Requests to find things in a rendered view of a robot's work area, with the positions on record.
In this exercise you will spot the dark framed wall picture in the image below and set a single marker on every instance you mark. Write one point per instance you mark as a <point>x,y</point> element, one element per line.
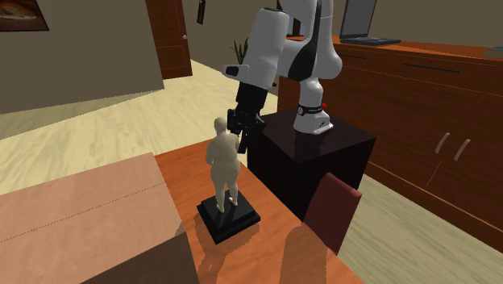
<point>19,15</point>

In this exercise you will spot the brown wooden door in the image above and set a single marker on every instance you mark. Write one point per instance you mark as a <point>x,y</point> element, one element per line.
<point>169,39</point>

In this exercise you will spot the green potted plant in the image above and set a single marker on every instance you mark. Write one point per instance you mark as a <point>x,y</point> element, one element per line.
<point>240,51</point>

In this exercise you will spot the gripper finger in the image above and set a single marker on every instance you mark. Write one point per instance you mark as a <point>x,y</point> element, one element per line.
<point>243,141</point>
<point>233,122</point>

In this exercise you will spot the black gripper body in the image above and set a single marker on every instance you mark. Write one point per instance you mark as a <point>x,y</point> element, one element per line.
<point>251,96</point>

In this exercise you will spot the brown cardboard box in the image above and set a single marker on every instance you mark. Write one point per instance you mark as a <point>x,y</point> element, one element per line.
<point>86,220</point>

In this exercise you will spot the orange wooden table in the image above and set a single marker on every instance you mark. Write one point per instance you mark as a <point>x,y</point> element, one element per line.
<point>271,255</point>

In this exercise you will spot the wooden sideboard with laptop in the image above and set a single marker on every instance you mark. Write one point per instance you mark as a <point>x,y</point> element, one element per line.
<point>404,102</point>

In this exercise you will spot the dark robot stand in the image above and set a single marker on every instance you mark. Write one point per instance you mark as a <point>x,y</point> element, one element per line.
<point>314,165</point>

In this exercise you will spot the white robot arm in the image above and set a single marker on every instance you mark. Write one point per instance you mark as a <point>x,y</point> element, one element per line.
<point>267,43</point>

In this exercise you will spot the beige figure on black base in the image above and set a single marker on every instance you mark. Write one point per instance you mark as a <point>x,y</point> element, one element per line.
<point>224,165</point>

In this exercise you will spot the dark wall hanging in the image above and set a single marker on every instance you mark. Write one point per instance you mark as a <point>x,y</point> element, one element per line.
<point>201,12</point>

